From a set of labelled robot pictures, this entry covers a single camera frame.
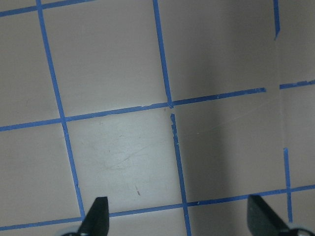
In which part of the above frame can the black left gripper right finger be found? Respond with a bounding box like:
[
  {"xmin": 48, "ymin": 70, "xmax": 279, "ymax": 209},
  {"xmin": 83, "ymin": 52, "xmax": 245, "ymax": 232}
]
[{"xmin": 247, "ymin": 195, "xmax": 295, "ymax": 236}]

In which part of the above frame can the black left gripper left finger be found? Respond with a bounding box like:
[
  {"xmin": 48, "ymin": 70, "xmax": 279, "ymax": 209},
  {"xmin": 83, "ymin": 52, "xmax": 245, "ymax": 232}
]
[{"xmin": 76, "ymin": 197, "xmax": 109, "ymax": 236}]

